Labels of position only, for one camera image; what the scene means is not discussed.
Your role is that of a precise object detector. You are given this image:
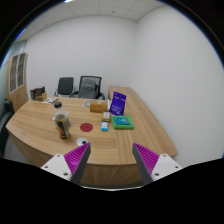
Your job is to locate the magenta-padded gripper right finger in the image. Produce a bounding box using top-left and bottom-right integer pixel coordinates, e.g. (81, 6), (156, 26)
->
(132, 142), (183, 186)

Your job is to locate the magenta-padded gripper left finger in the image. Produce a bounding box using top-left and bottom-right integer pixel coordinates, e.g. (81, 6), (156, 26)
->
(40, 142), (92, 185)

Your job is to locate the clear drink bottle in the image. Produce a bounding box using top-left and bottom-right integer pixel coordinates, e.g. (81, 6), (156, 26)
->
(52, 101), (71, 141)

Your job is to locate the small white round disc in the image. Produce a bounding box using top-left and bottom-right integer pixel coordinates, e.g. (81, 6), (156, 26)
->
(76, 137), (90, 147)

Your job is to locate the flat round red coaster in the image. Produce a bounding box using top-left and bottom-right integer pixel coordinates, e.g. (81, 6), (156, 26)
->
(79, 122), (94, 133)

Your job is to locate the folded green cloth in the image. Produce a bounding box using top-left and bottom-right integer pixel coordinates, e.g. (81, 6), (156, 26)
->
(110, 115), (135, 131)

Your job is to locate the teal flat box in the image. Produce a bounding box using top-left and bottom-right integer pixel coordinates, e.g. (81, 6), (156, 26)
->
(113, 116), (132, 126)

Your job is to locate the small tan box, white label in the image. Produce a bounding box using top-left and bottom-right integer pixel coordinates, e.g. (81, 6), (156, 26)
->
(101, 111), (112, 123)

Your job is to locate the brown wooden tissue box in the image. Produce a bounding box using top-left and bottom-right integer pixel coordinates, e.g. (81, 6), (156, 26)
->
(89, 100), (109, 114)

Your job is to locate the dark brown box holder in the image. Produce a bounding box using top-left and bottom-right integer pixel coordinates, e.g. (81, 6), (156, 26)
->
(29, 86), (48, 102)

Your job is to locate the purple standing package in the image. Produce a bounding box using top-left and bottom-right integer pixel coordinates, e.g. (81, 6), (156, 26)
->
(109, 91), (128, 117)

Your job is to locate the wooden cabinet with glass doors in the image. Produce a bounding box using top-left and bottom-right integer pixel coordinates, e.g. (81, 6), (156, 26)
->
(5, 52), (29, 113)

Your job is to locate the black office chair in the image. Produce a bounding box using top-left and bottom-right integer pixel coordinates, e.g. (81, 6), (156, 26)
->
(54, 76), (75, 98)

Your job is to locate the grey mesh-back office chair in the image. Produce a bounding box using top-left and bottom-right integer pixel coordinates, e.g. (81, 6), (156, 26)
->
(71, 75), (106, 100)

